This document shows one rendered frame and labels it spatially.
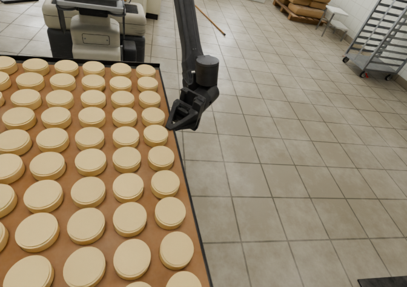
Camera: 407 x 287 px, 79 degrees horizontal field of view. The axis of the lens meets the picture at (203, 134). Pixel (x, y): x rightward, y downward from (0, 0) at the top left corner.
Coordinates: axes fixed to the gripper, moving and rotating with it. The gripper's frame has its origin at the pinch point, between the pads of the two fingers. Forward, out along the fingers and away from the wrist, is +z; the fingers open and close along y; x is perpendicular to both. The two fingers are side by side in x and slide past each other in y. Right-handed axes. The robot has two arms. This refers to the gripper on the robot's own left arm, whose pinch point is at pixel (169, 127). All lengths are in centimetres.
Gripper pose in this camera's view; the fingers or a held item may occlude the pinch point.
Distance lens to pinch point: 55.6
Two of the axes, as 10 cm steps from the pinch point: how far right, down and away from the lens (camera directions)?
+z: -4.8, 5.4, -6.9
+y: -2.1, 6.9, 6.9
